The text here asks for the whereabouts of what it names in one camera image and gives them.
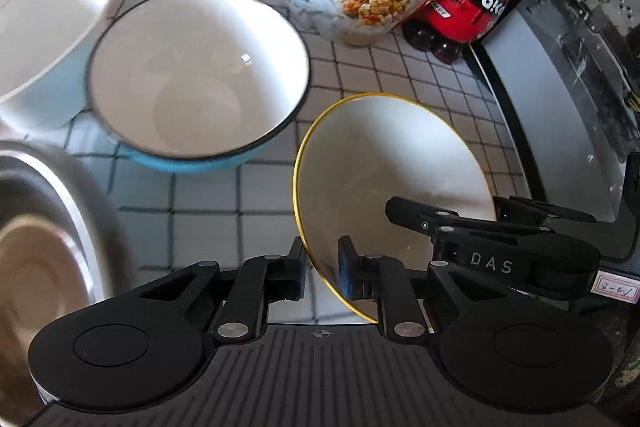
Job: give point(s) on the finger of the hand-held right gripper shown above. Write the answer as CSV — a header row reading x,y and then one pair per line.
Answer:
x,y
420,217
540,213

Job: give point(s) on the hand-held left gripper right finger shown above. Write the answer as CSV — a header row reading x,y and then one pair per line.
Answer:
x,y
348,274

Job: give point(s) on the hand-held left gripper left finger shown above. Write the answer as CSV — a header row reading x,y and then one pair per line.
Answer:
x,y
297,272

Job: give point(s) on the stainless steel bowl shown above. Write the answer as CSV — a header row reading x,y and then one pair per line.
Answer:
x,y
65,187

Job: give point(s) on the blue enamel bowl black rim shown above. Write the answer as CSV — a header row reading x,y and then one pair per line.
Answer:
x,y
200,72

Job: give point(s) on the plain white bowl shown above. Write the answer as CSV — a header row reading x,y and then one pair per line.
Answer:
x,y
45,32

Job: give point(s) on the dark bottle red label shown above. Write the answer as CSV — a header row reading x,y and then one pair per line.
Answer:
x,y
475,7

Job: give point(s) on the grey metal appliance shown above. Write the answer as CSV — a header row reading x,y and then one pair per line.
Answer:
x,y
565,97

